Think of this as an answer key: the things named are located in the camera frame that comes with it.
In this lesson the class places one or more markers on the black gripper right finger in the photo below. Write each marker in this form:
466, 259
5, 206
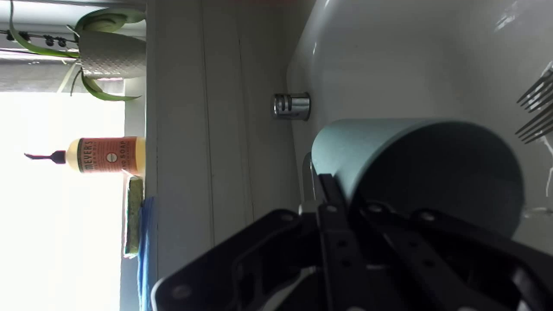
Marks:
459, 259

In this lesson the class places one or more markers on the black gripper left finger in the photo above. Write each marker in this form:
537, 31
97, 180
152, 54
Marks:
230, 264

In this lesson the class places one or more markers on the teal plastic cup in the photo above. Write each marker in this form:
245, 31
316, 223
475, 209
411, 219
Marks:
368, 149

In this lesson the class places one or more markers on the white ceramic sink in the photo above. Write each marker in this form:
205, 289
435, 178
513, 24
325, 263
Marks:
402, 57

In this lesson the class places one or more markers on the yellow green sponge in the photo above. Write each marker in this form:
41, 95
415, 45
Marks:
135, 216

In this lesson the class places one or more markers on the amber soap pump bottle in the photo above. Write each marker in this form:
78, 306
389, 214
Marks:
105, 154

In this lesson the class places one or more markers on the white framed window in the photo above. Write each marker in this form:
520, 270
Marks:
57, 230

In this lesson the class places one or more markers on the orchid in white pot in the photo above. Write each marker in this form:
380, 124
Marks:
112, 57

